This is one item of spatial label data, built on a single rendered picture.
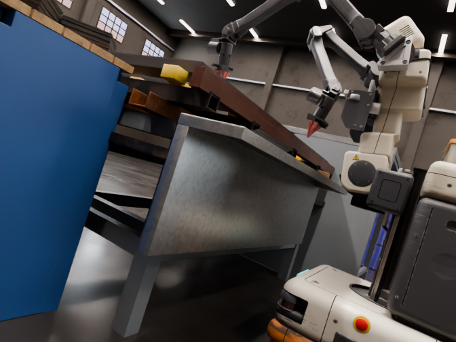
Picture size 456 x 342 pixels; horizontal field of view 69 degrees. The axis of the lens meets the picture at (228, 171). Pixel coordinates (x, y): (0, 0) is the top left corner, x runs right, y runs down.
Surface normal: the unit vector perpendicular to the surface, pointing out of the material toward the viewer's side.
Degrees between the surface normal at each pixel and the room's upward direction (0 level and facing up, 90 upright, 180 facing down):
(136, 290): 90
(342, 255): 90
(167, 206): 90
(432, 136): 90
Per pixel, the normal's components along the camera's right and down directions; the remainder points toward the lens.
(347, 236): -0.49, -0.16
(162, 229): 0.81, 0.26
